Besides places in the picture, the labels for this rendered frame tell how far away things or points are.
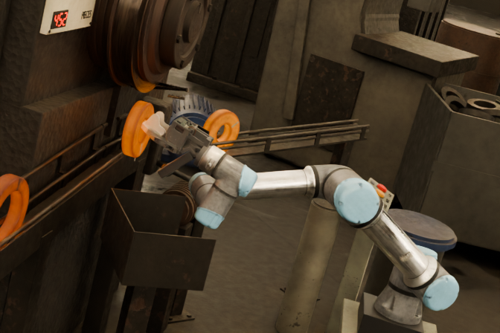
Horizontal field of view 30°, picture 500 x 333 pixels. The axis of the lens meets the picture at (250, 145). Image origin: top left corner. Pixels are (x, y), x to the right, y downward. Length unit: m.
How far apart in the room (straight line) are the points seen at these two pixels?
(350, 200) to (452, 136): 2.05
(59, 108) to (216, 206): 0.48
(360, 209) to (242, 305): 1.16
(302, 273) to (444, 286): 0.74
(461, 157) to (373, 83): 0.87
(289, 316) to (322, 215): 0.41
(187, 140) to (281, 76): 3.00
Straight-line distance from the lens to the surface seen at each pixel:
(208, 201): 2.48
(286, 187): 2.65
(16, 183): 2.15
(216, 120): 3.11
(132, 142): 2.49
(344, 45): 5.29
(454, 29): 7.33
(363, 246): 3.36
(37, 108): 2.37
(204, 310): 3.51
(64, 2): 2.36
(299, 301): 3.42
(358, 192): 2.56
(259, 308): 3.64
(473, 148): 4.60
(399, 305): 2.95
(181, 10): 2.54
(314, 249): 3.34
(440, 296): 2.81
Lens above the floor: 1.54
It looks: 16 degrees down
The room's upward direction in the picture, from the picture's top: 15 degrees clockwise
